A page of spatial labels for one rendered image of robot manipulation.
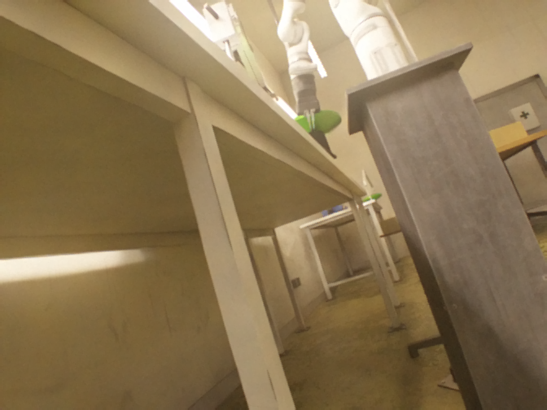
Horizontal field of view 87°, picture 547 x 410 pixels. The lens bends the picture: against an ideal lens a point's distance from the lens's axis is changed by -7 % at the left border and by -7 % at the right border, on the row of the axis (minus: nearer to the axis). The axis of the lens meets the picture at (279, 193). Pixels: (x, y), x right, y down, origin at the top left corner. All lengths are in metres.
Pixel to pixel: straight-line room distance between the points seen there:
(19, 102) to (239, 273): 0.36
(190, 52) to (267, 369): 0.40
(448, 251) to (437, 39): 6.25
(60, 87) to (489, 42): 6.64
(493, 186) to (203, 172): 0.48
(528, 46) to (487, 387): 6.50
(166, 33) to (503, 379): 0.71
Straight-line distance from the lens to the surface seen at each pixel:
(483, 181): 0.63
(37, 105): 0.52
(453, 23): 6.92
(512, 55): 6.77
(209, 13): 0.84
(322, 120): 1.21
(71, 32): 0.36
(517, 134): 4.19
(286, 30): 1.11
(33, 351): 1.25
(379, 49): 0.74
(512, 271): 0.64
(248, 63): 1.35
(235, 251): 0.40
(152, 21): 0.41
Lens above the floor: 0.59
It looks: 12 degrees up
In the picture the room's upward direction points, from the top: 18 degrees counter-clockwise
